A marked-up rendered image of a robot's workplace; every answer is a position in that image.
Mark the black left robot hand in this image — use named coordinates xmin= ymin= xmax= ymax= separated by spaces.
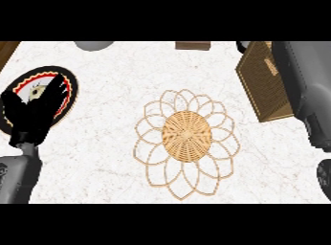
xmin=0 ymin=74 xmax=69 ymax=147

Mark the black red oval placemat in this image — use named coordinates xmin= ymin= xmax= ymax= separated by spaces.
xmin=0 ymin=65 xmax=81 ymax=137

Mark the flower-shaped wicker basket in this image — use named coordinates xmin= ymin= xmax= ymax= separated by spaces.
xmin=133 ymin=88 xmax=242 ymax=202

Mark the pale grey rounded object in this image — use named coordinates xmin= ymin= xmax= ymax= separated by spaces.
xmin=72 ymin=40 xmax=115 ymax=53

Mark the small brown wooden block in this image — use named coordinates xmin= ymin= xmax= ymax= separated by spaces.
xmin=174 ymin=40 xmax=213 ymax=52

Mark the brown woven box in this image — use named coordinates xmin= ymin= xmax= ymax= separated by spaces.
xmin=235 ymin=40 xmax=297 ymax=123

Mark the black rounded object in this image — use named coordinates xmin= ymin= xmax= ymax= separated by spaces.
xmin=235 ymin=40 xmax=252 ymax=55

